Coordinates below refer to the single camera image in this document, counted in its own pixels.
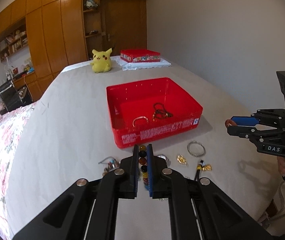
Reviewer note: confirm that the wooden wardrobe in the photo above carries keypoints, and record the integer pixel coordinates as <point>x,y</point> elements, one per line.
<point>52,30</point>

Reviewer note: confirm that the wooden door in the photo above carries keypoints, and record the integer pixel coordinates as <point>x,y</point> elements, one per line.
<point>127,25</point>

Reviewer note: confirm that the red plastic tray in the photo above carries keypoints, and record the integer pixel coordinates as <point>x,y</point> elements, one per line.
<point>137,100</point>

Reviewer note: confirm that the black office chair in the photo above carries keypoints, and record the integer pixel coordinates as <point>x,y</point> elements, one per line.
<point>7,92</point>

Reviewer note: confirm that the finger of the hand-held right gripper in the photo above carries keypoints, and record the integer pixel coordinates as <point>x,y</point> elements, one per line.
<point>245,121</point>
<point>242,130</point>

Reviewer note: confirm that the open silver cuff bangle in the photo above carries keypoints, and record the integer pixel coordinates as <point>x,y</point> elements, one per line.
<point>140,117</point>

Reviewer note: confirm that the white lace cloth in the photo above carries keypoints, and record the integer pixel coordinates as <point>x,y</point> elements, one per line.
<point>145,65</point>

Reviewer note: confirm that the yellow plush toy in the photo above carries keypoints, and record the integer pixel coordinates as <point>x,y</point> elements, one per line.
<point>101,60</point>

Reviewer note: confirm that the round silver bangle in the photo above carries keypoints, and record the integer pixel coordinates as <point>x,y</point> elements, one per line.
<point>189,148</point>

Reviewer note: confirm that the red tin box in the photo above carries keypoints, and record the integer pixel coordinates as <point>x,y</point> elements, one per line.
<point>140,53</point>

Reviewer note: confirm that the white bed sheet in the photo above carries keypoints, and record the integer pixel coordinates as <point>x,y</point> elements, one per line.
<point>70,130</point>

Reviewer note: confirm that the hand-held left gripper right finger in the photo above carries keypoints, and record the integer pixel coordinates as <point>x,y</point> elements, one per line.
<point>150,170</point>

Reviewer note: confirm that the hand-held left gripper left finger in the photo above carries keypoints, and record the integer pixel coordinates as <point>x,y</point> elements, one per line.
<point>135,170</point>

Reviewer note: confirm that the wooden desk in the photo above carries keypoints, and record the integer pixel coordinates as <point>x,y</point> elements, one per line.
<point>25,78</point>

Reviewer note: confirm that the gold pendant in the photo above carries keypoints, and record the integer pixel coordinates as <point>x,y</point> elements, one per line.
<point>182,159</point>

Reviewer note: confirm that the row of books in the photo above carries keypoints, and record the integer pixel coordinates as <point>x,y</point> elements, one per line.
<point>15,42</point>

